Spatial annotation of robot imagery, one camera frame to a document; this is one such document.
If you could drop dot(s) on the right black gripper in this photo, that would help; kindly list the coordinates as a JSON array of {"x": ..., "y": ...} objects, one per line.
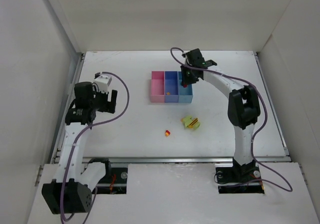
[{"x": 188, "y": 77}]

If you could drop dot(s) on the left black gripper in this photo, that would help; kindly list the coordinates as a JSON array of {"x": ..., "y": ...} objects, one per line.
[{"x": 110, "y": 102}]

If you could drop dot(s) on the red orange lego piece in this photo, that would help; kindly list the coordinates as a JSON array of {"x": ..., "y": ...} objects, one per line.
[{"x": 167, "y": 133}]

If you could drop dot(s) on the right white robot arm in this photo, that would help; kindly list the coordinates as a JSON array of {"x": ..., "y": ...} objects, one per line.
[{"x": 243, "y": 111}]

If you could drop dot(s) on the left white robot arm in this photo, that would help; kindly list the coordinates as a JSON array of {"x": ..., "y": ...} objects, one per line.
[{"x": 70, "y": 191}]

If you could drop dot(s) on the light blue container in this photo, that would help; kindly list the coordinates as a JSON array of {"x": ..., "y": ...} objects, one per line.
[{"x": 185, "y": 94}]

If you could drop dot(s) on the dark blue container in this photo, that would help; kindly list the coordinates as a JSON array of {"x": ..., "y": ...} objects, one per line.
[{"x": 171, "y": 85}]

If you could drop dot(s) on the pink container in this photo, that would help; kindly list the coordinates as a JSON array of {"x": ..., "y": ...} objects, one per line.
[{"x": 157, "y": 88}]

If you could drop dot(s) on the green yellow lego cluster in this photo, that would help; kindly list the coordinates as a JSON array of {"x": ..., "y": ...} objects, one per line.
[{"x": 190, "y": 122}]

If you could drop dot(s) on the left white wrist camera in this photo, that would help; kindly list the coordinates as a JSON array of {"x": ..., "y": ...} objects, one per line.
[{"x": 102, "y": 81}]

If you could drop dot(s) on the aluminium front rail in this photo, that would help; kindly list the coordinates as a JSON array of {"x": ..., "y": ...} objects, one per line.
[{"x": 143, "y": 160}]

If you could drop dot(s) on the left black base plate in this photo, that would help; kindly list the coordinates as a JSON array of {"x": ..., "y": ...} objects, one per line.
[{"x": 114, "y": 183}]

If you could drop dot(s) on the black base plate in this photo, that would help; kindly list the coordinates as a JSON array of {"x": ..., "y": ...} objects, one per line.
[
  {"x": 231, "y": 182},
  {"x": 114, "y": 183}
]

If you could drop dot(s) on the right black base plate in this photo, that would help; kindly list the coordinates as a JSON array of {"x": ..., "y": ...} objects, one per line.
[{"x": 231, "y": 182}]

